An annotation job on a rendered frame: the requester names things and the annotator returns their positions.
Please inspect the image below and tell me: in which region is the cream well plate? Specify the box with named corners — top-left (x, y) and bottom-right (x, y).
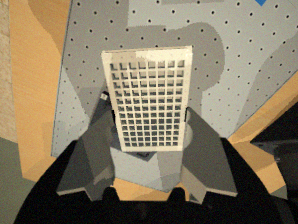
top-left (101, 46), bottom-right (192, 151)

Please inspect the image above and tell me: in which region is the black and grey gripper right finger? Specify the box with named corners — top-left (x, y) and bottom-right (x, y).
top-left (180, 107), bottom-right (283, 224)

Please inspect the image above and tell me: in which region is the blue tape outline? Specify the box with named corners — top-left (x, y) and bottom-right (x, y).
top-left (255, 0), bottom-right (266, 6)

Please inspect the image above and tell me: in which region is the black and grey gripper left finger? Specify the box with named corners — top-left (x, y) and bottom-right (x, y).
top-left (13, 109), bottom-right (116, 224)

